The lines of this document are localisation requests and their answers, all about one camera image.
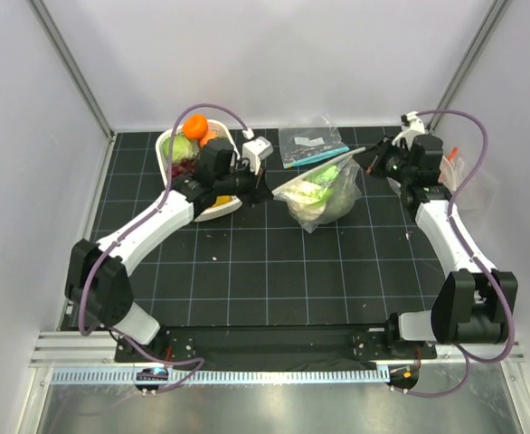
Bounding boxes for white dotted zip bag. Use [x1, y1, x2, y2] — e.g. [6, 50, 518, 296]
[273, 146, 367, 233]

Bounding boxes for aluminium front rail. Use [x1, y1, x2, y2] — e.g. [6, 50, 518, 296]
[50, 365, 390, 386]

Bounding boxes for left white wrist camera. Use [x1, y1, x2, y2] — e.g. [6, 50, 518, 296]
[241, 136, 273, 175]

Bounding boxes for orange carrot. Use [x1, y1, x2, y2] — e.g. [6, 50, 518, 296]
[199, 130, 219, 148]

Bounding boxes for white perforated plastic basket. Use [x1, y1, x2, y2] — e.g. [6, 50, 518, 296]
[155, 119, 241, 222]

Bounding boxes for dark red grapes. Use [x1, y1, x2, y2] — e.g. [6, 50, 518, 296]
[171, 159, 196, 178]

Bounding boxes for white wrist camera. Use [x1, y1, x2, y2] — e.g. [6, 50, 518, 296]
[241, 136, 273, 175]
[393, 111, 426, 150]

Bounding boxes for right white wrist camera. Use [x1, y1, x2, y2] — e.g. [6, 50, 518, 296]
[393, 111, 426, 150]

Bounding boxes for blue zipper clear bag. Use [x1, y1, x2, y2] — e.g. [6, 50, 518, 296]
[279, 114, 349, 169]

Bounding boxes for orange tangerine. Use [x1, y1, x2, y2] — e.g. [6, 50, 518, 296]
[182, 114, 209, 140]

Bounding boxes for green netted melon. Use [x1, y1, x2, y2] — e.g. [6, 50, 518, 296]
[323, 178, 362, 221]

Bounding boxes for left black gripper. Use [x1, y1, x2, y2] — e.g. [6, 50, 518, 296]
[214, 157, 273, 207]

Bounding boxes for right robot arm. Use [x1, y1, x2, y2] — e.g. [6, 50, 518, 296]
[355, 134, 518, 358]

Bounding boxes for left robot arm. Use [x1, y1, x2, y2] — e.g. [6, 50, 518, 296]
[65, 137, 273, 362]

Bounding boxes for green cabbage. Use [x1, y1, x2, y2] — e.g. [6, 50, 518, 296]
[162, 135, 199, 162]

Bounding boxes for white cauliflower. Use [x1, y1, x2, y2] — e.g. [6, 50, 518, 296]
[276, 181, 333, 222]

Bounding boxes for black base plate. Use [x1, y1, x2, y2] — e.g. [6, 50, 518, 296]
[113, 328, 436, 373]

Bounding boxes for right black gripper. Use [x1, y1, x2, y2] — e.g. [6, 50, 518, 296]
[355, 134, 416, 184]

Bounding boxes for yellow orange mango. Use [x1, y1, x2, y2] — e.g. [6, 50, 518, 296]
[213, 195, 233, 208]

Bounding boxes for green cucumber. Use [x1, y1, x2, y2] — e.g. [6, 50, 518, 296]
[312, 165, 340, 188]

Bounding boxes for orange zipper clear bag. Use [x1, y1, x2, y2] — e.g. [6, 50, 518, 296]
[436, 146, 501, 248]

